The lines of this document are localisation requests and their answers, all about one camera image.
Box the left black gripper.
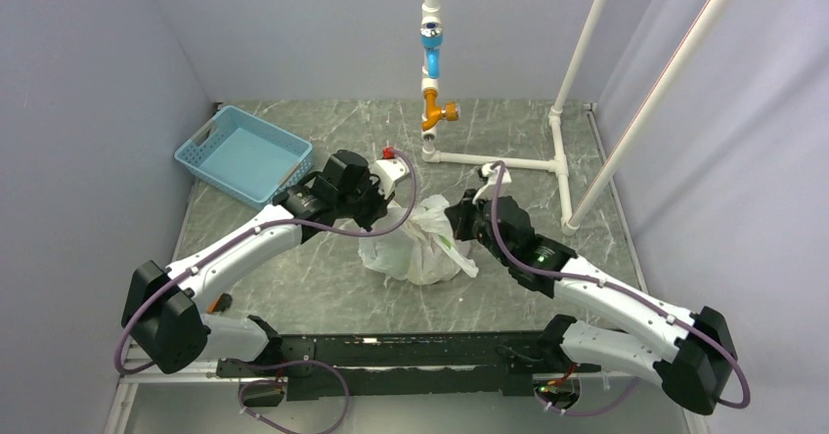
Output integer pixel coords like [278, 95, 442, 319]
[336, 171, 395, 232]

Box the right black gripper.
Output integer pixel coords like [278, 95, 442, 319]
[446, 187, 513, 267]

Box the white printed plastic bag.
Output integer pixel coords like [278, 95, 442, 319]
[358, 195, 479, 286]

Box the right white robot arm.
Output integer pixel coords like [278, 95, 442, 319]
[445, 190, 751, 415]

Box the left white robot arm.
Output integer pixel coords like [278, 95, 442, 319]
[114, 148, 416, 375]

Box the orange pipe tap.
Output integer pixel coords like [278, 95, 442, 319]
[421, 88, 460, 132]

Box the light blue plastic basket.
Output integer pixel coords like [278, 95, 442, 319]
[173, 106, 314, 210]

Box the blue pipe valve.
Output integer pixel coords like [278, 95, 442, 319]
[419, 17, 443, 79]

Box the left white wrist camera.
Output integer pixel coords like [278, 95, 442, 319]
[369, 147, 411, 199]

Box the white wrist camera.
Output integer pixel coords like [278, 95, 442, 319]
[369, 147, 411, 199]
[472, 161, 512, 203]

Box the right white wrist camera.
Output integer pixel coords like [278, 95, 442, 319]
[472, 161, 512, 203]

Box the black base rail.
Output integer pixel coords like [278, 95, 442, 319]
[217, 331, 598, 401]

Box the white PVC pipe frame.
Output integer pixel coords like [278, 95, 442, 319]
[420, 0, 757, 237]

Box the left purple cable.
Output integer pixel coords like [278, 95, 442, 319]
[113, 149, 419, 376]

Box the purple cable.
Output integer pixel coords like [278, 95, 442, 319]
[113, 149, 419, 376]
[489, 161, 753, 412]

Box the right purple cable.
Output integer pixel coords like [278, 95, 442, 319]
[489, 161, 753, 412]

